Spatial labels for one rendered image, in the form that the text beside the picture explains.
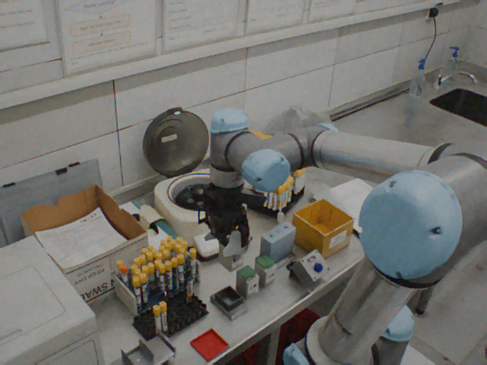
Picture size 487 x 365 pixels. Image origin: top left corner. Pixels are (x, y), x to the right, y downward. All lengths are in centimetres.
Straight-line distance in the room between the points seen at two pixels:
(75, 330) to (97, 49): 79
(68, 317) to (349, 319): 47
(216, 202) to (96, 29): 60
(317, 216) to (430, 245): 102
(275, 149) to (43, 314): 50
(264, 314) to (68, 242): 57
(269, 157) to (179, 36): 77
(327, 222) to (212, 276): 41
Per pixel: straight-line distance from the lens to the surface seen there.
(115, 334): 125
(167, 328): 121
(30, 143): 142
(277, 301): 132
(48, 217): 146
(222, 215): 103
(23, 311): 93
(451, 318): 270
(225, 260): 116
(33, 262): 102
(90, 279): 127
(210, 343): 121
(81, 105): 144
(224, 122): 93
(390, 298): 68
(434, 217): 55
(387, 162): 78
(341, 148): 86
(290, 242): 140
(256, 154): 87
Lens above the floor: 183
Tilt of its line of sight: 33 degrees down
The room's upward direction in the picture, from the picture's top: 3 degrees clockwise
